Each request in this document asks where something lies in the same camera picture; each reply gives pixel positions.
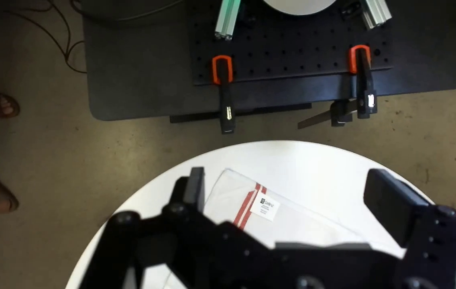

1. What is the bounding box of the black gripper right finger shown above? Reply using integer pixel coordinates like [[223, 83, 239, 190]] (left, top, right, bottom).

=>
[[363, 168, 456, 275]]

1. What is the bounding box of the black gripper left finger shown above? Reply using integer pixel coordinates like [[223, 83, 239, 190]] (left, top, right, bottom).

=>
[[160, 166, 225, 243]]

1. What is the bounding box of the white towel with red stripes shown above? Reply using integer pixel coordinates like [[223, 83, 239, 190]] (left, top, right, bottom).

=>
[[202, 168, 395, 254]]

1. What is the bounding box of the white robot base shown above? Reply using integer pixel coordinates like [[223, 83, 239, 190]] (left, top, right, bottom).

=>
[[258, 0, 337, 18]]

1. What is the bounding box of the orange and black bar clamp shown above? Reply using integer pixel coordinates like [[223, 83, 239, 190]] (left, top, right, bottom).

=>
[[297, 44, 379, 131], [209, 54, 239, 136]]

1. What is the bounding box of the black robot cart platform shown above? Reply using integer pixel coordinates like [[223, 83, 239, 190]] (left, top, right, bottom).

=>
[[80, 0, 456, 123]]

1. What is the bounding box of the black perforated breadboard plate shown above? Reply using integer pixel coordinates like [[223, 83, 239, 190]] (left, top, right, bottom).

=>
[[186, 0, 395, 87]]

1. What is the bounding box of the aluminium extrusion post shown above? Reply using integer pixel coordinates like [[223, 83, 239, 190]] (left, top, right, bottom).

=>
[[213, 0, 245, 42], [358, 0, 395, 31]]

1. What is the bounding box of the black floor cable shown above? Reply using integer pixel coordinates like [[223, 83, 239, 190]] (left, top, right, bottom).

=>
[[0, 0, 88, 76]]

